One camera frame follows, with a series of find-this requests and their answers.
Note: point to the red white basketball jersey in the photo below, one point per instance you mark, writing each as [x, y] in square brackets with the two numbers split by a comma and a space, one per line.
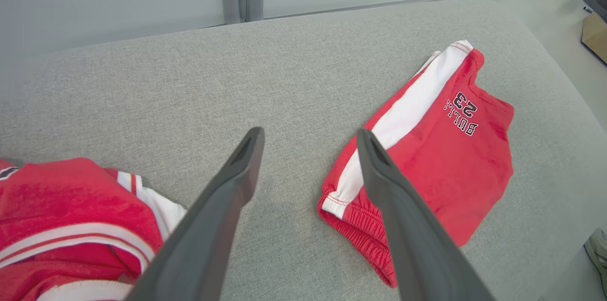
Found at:
[71, 206]

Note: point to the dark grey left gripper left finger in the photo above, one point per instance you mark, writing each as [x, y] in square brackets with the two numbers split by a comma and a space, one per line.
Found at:
[208, 234]

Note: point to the grey sneaker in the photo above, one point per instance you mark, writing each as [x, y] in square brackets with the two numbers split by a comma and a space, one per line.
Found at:
[598, 253]

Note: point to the red white Bulls shorts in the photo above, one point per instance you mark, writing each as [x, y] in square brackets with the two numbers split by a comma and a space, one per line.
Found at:
[450, 168]

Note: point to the brown cardboard box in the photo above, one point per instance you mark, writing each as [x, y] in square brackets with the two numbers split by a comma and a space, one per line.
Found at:
[595, 38]

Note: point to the grey fabric sofa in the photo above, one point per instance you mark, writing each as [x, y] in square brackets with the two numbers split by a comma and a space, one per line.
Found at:
[237, 78]

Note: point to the grey partition base rail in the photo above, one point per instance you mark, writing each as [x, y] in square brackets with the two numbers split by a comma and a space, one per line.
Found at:
[355, 7]

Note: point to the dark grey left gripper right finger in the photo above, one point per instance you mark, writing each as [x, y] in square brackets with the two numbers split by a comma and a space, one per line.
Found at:
[412, 244]

